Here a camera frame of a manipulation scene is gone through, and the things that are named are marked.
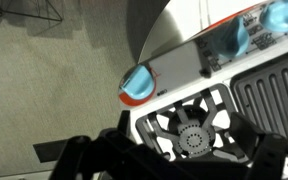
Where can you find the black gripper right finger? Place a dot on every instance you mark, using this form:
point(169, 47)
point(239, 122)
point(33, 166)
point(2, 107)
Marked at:
point(266, 151)

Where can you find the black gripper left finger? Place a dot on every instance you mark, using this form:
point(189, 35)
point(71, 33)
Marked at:
point(111, 152)

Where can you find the grey toy stove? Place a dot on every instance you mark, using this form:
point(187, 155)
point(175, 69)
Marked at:
point(187, 115)

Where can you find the blue left front knob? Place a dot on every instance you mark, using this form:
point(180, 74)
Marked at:
point(139, 84)

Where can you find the blue knob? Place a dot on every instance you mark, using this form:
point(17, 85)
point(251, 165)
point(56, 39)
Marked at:
point(232, 39)
point(275, 16)
point(139, 84)

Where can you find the blue middle front knob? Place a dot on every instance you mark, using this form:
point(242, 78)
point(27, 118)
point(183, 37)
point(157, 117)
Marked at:
point(232, 39)

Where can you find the blue right front knob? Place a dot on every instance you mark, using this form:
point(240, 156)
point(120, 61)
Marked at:
point(275, 16)

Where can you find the black wire frame stand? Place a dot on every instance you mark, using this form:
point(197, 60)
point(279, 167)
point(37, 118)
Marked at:
point(40, 9)

